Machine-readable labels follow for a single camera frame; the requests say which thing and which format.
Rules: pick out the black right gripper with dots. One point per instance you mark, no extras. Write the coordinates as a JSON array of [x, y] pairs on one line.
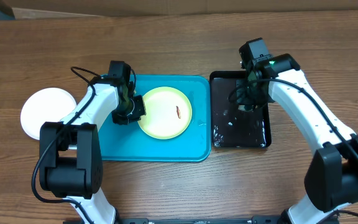
[[243, 99]]

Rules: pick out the white plate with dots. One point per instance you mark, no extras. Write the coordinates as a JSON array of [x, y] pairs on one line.
[[46, 105]]

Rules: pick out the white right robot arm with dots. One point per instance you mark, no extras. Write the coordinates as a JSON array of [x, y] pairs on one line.
[[331, 181]]

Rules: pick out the yellow plate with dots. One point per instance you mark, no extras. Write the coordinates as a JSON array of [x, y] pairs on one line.
[[168, 113]]

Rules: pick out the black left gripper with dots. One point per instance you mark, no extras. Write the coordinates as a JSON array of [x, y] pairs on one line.
[[140, 110]]

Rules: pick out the green and yellow sponge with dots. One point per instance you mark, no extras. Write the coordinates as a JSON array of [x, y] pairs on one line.
[[246, 108]]

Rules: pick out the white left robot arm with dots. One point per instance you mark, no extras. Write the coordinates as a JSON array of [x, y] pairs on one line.
[[70, 167]]

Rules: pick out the teal plastic tray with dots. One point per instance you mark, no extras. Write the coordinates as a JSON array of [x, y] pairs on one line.
[[130, 143]]

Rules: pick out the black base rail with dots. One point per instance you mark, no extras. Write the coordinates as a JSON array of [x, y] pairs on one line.
[[263, 219]]

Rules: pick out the black water tray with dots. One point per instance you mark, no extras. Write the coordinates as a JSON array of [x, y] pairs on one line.
[[231, 126]]

